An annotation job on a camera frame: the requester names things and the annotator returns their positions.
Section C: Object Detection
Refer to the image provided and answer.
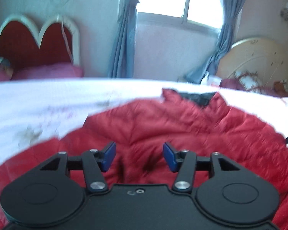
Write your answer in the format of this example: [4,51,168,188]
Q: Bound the white floral cushion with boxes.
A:
[233,71,263,94]

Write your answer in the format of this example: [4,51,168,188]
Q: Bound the left blue curtain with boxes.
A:
[108,0,139,78]

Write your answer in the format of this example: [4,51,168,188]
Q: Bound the red patterned cushion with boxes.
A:
[273,80,288,98]

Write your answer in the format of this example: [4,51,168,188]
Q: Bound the right blue curtain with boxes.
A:
[184,0,246,84]

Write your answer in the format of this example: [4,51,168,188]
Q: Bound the cream round headboard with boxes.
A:
[216,37,288,97]

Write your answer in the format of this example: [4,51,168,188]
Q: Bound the white floral bed sheet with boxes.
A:
[0,78,288,164]

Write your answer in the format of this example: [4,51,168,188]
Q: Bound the white hanging cable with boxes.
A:
[50,0,76,66]

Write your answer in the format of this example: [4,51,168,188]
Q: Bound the blue pink pillow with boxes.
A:
[0,57,13,82]

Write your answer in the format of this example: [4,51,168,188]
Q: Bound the window with white frame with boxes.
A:
[136,0,223,32]

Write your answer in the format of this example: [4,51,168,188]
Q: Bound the red quilted puffer jacket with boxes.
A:
[0,89,288,229]

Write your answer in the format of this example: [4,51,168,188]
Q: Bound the blue curtain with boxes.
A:
[108,0,139,78]
[184,0,246,84]

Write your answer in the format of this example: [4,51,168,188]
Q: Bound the red heart-shaped headboard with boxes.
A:
[0,15,82,73]

